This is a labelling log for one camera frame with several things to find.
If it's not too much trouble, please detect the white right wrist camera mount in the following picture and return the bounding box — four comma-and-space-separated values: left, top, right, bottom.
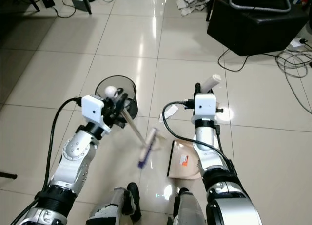
193, 93, 223, 123

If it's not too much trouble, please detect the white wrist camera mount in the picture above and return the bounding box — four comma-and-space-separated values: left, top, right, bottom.
193, 93, 223, 123
80, 94, 112, 134

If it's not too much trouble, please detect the grey metal fan base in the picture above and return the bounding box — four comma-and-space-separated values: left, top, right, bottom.
228, 0, 294, 13

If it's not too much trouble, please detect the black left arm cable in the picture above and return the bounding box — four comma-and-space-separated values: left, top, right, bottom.
11, 97, 83, 225

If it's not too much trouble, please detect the black box ottoman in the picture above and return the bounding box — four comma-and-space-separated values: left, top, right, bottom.
206, 0, 311, 57

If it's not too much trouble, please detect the black floor cable tangle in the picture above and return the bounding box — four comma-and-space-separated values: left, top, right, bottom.
217, 46, 312, 114

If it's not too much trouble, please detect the black power adapter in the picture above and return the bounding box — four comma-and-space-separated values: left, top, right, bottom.
41, 0, 58, 9

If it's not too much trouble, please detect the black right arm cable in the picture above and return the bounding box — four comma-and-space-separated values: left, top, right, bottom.
162, 101, 235, 173

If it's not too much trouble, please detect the grey crumpled cloth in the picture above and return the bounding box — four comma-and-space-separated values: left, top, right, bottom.
176, 0, 212, 17

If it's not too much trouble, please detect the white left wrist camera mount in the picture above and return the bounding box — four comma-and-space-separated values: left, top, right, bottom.
80, 94, 112, 134

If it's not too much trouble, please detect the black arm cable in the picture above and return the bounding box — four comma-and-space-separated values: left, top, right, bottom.
162, 101, 235, 173
11, 97, 83, 225

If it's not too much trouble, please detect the beige dustpan with long handle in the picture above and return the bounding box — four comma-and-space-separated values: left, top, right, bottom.
167, 73, 222, 180

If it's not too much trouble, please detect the robot right leg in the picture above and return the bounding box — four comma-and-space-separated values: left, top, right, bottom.
168, 187, 206, 225

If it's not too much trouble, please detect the white crumpled paper scrap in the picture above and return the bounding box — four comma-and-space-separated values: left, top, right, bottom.
159, 104, 179, 123

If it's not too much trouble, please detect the white power strip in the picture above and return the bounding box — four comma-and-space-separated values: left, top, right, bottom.
289, 37, 312, 53

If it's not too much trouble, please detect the black rod on floor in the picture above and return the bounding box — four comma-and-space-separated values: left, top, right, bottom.
0, 172, 18, 180

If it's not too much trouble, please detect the black table leg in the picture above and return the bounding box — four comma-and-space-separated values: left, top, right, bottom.
24, 0, 40, 12

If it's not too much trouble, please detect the robot left leg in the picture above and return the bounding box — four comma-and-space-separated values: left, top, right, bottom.
87, 183, 142, 225

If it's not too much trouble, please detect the grey translucent waste bin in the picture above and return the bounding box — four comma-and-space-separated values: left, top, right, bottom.
95, 75, 138, 121

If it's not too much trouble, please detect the hand broom with purple bristles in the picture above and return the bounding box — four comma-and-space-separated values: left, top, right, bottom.
104, 86, 164, 169

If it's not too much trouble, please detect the robot leg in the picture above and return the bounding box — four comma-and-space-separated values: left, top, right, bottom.
87, 183, 142, 225
168, 187, 206, 225

